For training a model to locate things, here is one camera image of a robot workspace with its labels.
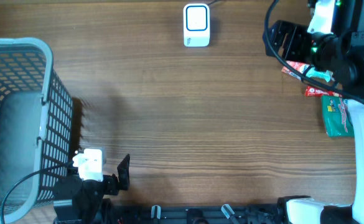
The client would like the red orange candy packet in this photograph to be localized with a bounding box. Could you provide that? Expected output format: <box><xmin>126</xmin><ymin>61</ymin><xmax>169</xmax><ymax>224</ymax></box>
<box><xmin>281</xmin><ymin>61</ymin><xmax>309</xmax><ymax>80</ymax></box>

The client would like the teal wet wipes packet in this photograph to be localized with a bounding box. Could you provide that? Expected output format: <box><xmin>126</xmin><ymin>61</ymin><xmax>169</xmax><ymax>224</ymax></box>
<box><xmin>306</xmin><ymin>67</ymin><xmax>335</xmax><ymax>82</ymax></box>

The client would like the red Nescafe stick sachet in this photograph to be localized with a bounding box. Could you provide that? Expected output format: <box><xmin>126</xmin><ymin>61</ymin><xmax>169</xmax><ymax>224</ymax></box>
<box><xmin>304</xmin><ymin>86</ymin><xmax>341</xmax><ymax>97</ymax></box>

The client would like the green 3M gloves bag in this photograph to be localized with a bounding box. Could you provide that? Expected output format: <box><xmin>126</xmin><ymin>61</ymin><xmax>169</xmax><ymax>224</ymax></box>
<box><xmin>320</xmin><ymin>95</ymin><xmax>354</xmax><ymax>138</ymax></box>

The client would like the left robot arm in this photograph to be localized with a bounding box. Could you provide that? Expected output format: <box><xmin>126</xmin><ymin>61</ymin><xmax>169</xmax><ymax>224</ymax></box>
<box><xmin>52</xmin><ymin>154</ymin><xmax>130</xmax><ymax>223</ymax></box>

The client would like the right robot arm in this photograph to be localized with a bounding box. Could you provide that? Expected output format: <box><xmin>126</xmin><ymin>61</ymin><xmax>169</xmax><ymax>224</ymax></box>
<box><xmin>263</xmin><ymin>0</ymin><xmax>364</xmax><ymax>223</ymax></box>

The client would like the white barcode scanner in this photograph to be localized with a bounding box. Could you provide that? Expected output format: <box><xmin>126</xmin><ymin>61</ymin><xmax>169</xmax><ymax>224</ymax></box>
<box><xmin>183</xmin><ymin>3</ymin><xmax>210</xmax><ymax>47</ymax></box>

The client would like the grey plastic basket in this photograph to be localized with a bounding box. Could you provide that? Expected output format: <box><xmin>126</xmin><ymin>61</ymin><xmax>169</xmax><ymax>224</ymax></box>
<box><xmin>0</xmin><ymin>37</ymin><xmax>73</xmax><ymax>223</ymax></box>

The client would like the black left camera cable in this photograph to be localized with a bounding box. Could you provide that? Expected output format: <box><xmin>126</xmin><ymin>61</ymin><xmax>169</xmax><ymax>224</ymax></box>
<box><xmin>0</xmin><ymin>160</ymin><xmax>75</xmax><ymax>224</ymax></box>

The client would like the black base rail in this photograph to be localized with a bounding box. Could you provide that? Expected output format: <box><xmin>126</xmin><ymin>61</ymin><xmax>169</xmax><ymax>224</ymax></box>
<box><xmin>91</xmin><ymin>203</ymin><xmax>289</xmax><ymax>224</ymax></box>

